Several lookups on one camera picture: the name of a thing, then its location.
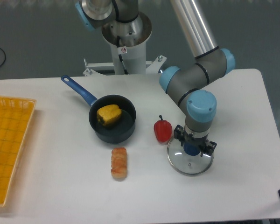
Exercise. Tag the glass lid with blue knob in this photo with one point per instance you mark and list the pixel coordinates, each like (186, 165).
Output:
(187, 159)

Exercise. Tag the yellow plastic basket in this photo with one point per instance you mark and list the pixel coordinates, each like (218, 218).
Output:
(15, 117)

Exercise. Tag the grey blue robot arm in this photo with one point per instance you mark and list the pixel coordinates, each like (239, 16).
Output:
(185, 87)

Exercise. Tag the yellow bell pepper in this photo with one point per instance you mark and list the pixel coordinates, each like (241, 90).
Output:
(108, 115)

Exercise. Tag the red bell pepper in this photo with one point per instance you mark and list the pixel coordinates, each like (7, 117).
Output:
(162, 130)

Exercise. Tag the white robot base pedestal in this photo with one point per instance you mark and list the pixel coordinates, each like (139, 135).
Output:
(127, 42)

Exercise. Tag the toasted bread piece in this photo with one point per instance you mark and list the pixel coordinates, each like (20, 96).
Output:
(119, 163)

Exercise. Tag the dark pot with blue handle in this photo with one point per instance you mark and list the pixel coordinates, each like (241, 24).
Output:
(116, 133)

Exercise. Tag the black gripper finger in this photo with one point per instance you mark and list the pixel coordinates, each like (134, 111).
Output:
(207, 148)
(179, 134)

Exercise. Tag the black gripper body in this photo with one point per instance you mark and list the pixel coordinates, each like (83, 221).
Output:
(195, 139)

